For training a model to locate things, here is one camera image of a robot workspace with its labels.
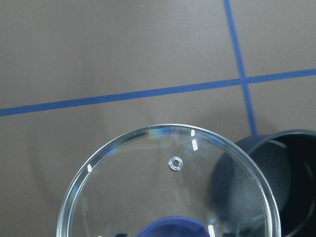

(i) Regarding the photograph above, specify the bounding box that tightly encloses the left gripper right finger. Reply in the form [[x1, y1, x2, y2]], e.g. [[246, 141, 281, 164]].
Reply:
[[222, 233, 234, 237]]

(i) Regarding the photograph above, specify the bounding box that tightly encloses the glass lid blue knob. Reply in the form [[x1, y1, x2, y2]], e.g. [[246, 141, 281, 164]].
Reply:
[[57, 124, 282, 237]]

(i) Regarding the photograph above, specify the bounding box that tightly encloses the dark blue saucepan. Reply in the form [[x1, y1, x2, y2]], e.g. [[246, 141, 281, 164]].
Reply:
[[211, 130, 316, 237]]

